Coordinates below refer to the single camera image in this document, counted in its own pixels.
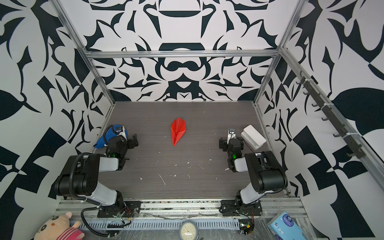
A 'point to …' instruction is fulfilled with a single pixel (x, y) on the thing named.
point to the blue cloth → (113, 131)
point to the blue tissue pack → (287, 228)
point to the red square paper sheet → (178, 128)
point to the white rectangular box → (252, 136)
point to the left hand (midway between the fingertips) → (127, 133)
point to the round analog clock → (188, 231)
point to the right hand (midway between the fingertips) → (232, 136)
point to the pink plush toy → (59, 227)
